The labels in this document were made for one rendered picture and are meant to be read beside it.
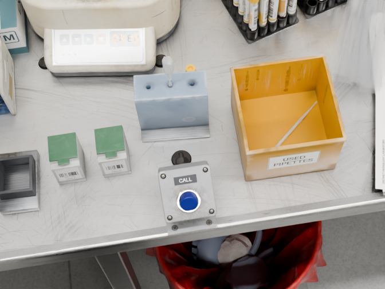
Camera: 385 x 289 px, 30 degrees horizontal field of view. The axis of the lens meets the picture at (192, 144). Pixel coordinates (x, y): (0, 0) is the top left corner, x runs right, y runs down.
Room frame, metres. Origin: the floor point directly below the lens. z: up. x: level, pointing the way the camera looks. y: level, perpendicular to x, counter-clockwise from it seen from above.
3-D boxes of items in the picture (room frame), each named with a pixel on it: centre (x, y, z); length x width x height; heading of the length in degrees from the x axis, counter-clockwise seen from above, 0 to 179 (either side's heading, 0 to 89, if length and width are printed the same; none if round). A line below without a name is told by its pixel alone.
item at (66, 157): (0.43, 0.18, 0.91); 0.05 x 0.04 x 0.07; 4
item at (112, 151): (0.43, 0.11, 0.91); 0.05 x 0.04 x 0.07; 4
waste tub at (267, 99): (0.45, -0.13, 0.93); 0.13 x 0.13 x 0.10; 3
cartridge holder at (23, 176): (0.41, 0.25, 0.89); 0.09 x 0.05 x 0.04; 2
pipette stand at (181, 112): (0.49, 0.02, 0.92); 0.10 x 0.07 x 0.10; 89
